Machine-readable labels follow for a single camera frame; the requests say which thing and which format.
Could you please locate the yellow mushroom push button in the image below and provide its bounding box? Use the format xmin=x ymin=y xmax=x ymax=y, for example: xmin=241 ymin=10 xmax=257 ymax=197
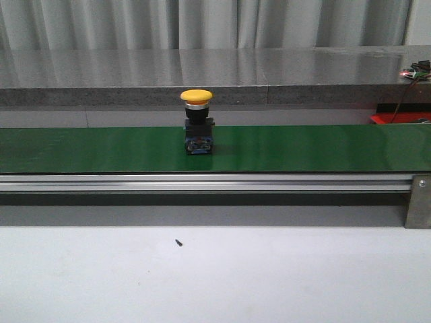
xmin=180 ymin=89 xmax=215 ymax=155

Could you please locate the grey stone counter slab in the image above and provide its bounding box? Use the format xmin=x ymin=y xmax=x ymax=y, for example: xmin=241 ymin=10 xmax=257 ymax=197
xmin=1 ymin=46 xmax=430 ymax=107

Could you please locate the red plastic tray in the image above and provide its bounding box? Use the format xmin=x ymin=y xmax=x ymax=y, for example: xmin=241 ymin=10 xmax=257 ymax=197
xmin=370 ymin=112 xmax=430 ymax=124

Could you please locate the green conveyor belt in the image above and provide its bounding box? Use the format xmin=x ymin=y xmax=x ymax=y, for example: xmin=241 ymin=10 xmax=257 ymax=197
xmin=1 ymin=124 xmax=430 ymax=174

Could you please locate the small green circuit board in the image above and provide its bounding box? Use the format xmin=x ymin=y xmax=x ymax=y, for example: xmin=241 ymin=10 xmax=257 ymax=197
xmin=400 ymin=60 xmax=430 ymax=80

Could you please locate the grey pleated curtain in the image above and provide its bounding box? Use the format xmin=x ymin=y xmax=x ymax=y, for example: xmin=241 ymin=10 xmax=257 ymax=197
xmin=1 ymin=0 xmax=411 ymax=50

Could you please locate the red and black wire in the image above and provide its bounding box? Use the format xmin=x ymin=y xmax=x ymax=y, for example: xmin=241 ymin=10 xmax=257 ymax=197
xmin=390 ymin=74 xmax=420 ymax=124

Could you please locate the aluminium conveyor side rail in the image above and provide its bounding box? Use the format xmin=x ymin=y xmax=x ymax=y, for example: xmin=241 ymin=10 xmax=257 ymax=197
xmin=1 ymin=174 xmax=413 ymax=193

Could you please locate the steel conveyor support bracket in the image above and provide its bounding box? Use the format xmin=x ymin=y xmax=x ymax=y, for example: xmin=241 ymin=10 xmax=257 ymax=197
xmin=405 ymin=174 xmax=431 ymax=229

